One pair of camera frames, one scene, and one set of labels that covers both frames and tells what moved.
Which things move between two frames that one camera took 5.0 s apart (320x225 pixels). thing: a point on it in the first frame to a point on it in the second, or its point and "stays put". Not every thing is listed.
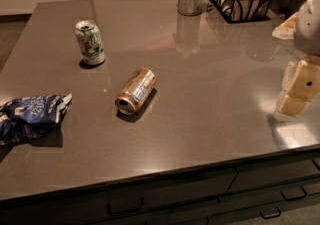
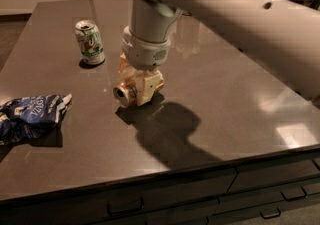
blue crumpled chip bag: [25, 118] stays put
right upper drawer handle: [292, 198] stays put
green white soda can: [90, 42] stays put
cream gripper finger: [302, 84] to [143, 54]
